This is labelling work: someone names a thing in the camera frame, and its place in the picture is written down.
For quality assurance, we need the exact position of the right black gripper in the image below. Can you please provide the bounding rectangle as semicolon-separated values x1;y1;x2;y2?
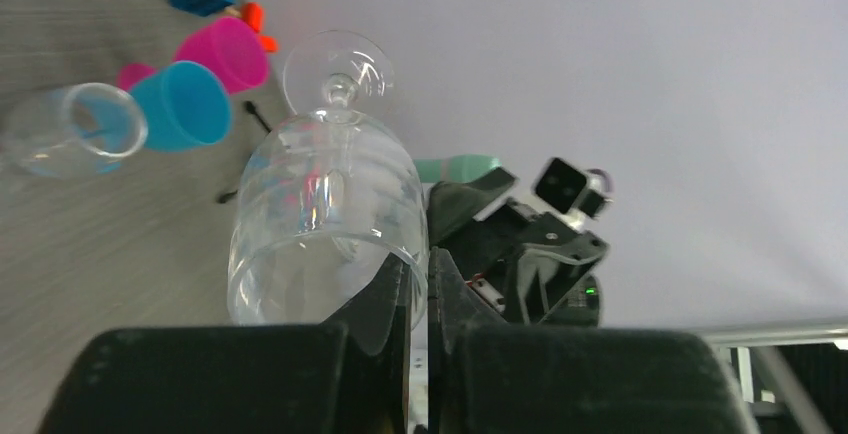
427;167;609;327

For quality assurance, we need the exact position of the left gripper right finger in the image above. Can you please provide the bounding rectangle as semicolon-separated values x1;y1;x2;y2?
428;248;758;433

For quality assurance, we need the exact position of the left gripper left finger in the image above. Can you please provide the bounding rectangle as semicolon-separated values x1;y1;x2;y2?
39;256;411;433

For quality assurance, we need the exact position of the clear wine glass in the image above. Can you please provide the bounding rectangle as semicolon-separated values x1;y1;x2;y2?
227;30;429;325
1;83;148;179

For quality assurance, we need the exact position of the pink wine glass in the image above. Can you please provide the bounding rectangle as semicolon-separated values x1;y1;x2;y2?
116;16;273;96

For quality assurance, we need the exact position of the blue wine glass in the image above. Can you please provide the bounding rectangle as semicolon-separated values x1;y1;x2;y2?
129;61;232;152

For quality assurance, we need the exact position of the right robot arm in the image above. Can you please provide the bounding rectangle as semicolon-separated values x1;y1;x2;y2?
427;158;611;327

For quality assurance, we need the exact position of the mint green cylinder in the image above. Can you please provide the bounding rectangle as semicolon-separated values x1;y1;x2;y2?
413;154;501;184

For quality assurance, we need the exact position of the small black tripod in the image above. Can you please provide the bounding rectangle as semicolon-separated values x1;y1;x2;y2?
215;99;273;206

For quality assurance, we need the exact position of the red toy piece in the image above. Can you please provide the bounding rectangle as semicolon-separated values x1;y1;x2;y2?
240;2;278;53

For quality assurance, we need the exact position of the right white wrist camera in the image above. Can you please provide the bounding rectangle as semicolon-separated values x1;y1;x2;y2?
532;157;613;232

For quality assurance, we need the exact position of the aluminium rail frame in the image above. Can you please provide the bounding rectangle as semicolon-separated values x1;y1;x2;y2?
687;314;847;433

